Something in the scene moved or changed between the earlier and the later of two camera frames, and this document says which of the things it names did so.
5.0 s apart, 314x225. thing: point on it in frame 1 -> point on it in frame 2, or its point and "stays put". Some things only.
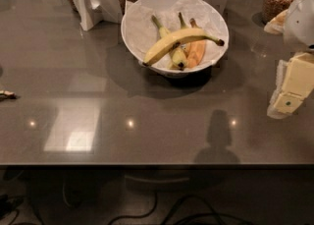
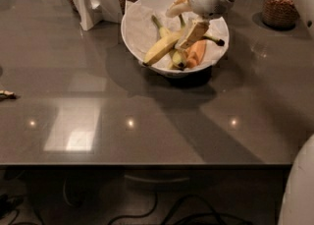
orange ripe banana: x=194 y=49 stays put
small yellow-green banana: x=178 y=57 stays put
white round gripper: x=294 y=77 -> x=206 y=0
